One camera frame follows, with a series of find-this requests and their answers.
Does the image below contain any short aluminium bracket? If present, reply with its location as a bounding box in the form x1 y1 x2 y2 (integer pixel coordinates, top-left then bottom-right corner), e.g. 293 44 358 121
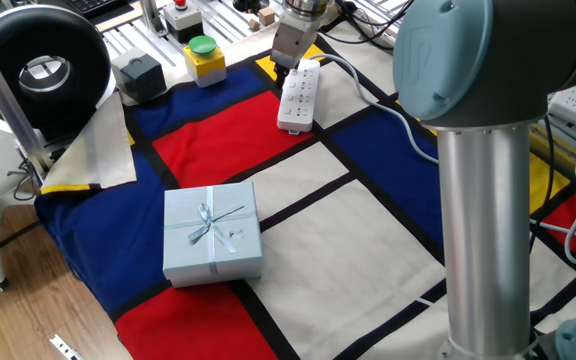
140 0 169 39

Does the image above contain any small metal floor bracket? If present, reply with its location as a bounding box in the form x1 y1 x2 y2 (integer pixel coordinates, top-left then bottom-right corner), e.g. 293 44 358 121
49 333 85 360

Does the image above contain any aluminium profile post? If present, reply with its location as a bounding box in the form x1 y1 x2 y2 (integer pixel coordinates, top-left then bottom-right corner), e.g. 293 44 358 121
0 22 55 176

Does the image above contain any dark grey button box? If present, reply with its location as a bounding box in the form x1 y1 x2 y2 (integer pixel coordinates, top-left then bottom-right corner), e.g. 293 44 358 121
111 47 168 106

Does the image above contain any thin white cord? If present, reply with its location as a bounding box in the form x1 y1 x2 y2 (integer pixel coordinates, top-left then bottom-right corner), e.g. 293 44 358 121
415 297 449 314

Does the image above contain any colour block tablecloth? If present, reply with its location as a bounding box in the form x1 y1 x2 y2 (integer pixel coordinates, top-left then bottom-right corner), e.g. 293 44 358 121
34 29 576 360

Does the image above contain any grey metal gripper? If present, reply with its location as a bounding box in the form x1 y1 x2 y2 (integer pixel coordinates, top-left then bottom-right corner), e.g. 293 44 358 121
270 14 319 89

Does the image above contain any light grey power strip cable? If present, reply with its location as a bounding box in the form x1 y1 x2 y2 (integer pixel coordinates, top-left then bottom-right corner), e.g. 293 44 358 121
312 52 442 166

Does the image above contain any black keyboard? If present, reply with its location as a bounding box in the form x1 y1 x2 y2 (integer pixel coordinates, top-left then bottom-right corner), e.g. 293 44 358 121
65 0 134 17

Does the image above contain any green button yellow box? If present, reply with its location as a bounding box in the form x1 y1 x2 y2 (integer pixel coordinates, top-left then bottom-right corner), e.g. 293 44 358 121
183 34 228 89

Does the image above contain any white four-socket power strip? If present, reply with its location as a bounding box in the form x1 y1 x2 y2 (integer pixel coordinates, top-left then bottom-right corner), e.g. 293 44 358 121
276 58 322 136

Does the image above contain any light blue ribboned gift box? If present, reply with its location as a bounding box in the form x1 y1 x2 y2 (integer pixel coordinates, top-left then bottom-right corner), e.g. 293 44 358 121
161 180 265 289

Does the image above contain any red button grey box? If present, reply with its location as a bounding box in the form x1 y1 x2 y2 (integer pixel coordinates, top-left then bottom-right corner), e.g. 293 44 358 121
162 0 205 44

